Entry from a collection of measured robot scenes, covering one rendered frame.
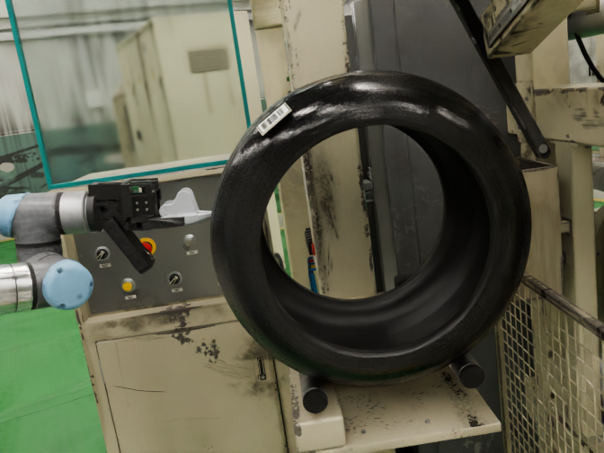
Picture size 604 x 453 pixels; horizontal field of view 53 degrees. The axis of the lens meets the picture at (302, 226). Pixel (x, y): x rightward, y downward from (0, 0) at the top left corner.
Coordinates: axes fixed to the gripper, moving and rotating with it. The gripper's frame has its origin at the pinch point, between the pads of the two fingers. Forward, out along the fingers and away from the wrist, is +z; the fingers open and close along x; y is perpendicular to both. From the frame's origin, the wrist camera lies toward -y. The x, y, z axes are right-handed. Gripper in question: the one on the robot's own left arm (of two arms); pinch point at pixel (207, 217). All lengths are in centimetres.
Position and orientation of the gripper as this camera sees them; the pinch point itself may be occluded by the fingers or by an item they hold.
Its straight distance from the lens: 109.9
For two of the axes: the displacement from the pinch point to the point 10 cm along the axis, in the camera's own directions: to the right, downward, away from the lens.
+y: -0.3, -9.7, -2.2
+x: -0.6, -2.2, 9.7
